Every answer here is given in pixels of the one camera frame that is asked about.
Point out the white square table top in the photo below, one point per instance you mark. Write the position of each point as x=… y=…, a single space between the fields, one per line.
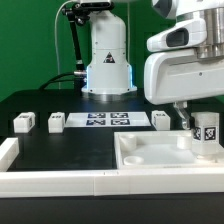
x=164 y=149

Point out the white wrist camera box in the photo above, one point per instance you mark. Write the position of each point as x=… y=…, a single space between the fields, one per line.
x=184 y=34

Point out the white front fence bar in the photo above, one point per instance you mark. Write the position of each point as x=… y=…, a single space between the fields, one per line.
x=111 y=182

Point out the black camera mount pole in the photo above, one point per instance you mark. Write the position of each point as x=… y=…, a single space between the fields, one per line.
x=76 y=17

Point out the white marker sheet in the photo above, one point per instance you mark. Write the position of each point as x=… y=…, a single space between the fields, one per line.
x=107 y=119

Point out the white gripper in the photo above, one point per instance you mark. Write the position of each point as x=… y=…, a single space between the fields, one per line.
x=179 y=76

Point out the white left fence bar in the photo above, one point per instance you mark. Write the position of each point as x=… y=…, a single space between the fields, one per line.
x=9 y=150

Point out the white fence bar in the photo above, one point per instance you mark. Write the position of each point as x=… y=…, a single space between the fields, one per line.
x=111 y=182
x=9 y=150

